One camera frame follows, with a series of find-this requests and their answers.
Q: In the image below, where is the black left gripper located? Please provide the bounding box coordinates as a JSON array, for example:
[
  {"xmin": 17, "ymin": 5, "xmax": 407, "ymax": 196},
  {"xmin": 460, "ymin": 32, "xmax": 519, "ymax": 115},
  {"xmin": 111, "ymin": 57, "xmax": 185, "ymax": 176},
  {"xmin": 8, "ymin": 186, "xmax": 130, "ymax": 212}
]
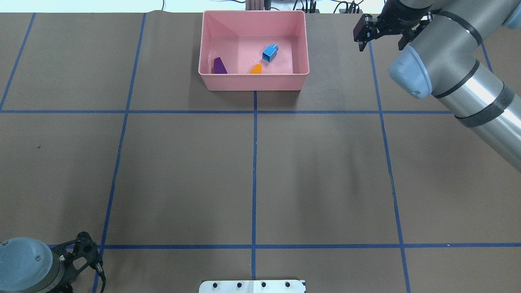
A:
[{"xmin": 51, "ymin": 232, "xmax": 106, "ymax": 293}]

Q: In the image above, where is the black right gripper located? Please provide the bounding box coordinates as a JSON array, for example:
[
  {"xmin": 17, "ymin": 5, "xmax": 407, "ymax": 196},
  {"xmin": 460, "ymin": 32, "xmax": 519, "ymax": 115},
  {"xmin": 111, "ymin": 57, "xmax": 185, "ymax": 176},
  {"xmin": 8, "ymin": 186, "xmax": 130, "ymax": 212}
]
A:
[{"xmin": 353, "ymin": 0, "xmax": 432, "ymax": 51}]

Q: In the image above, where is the small blue block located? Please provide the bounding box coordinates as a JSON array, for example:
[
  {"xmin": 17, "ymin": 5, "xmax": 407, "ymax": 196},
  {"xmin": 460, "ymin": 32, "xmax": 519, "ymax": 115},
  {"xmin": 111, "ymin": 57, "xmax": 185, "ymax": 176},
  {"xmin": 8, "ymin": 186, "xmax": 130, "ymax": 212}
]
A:
[{"xmin": 262, "ymin": 44, "xmax": 279, "ymax": 63}]

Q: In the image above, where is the orange block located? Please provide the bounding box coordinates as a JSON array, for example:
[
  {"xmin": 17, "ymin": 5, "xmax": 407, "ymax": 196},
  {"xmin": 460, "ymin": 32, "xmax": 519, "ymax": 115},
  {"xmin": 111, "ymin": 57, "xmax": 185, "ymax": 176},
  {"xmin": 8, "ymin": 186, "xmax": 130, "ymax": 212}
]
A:
[{"xmin": 250, "ymin": 63, "xmax": 263, "ymax": 74}]

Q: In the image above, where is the purple block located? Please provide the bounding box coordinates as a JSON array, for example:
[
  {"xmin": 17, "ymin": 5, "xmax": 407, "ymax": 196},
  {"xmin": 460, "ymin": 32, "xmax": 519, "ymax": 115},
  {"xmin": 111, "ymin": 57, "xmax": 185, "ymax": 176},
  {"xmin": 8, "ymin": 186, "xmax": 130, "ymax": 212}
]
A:
[{"xmin": 213, "ymin": 57, "xmax": 228, "ymax": 74}]

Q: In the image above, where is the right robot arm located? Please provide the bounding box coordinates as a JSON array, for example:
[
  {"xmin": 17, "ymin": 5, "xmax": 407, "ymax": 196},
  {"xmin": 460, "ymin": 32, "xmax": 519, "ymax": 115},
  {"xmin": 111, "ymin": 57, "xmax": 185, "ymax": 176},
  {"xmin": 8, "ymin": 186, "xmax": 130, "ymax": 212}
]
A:
[{"xmin": 353, "ymin": 0, "xmax": 521, "ymax": 169}]

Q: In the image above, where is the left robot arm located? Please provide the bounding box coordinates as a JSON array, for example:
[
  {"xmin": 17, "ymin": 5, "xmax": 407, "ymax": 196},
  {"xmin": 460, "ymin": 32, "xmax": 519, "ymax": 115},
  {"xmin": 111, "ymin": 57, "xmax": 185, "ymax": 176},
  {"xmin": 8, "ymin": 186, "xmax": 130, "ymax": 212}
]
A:
[{"xmin": 0, "ymin": 232, "xmax": 107, "ymax": 293}]

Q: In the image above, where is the pink plastic box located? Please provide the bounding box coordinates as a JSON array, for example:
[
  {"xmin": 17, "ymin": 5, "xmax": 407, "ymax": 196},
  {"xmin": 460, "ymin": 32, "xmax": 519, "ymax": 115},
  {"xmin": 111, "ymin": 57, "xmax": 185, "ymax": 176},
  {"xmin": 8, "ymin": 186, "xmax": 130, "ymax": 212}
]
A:
[{"xmin": 198, "ymin": 11, "xmax": 310, "ymax": 91}]

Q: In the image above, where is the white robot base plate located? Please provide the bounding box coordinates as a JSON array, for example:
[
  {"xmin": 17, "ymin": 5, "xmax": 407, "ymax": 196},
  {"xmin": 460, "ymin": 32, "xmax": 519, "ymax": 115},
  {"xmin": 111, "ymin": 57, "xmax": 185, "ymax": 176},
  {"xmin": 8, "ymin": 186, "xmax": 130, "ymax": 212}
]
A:
[{"xmin": 198, "ymin": 280, "xmax": 306, "ymax": 293}]

